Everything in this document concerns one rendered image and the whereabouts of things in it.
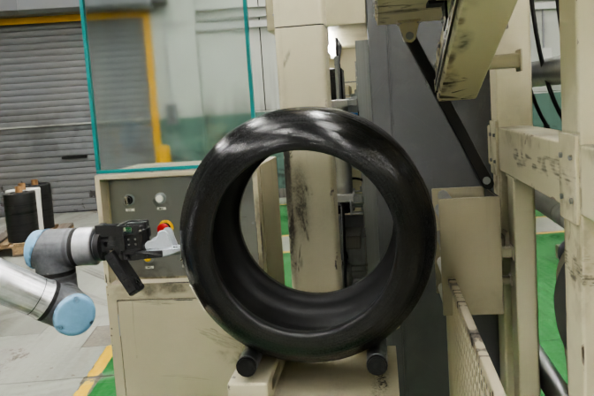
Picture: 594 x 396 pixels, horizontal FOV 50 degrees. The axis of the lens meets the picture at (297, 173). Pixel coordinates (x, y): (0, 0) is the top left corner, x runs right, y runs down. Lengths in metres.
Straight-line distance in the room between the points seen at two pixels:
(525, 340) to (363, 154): 0.71
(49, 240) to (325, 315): 0.68
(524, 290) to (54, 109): 9.71
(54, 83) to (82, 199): 1.89
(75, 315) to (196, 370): 0.86
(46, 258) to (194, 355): 0.82
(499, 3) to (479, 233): 0.69
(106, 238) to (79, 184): 9.31
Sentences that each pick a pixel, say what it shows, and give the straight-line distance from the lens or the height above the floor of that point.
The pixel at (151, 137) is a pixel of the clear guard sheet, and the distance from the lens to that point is 2.16.
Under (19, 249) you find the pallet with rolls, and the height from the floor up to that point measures 0.08.
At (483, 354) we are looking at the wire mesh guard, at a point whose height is 1.00.
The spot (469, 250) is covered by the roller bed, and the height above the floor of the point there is 1.07.
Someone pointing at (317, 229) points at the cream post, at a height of 1.12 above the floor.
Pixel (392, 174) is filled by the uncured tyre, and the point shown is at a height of 1.30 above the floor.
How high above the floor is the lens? 1.45
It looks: 6 degrees down
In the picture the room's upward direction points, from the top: 4 degrees counter-clockwise
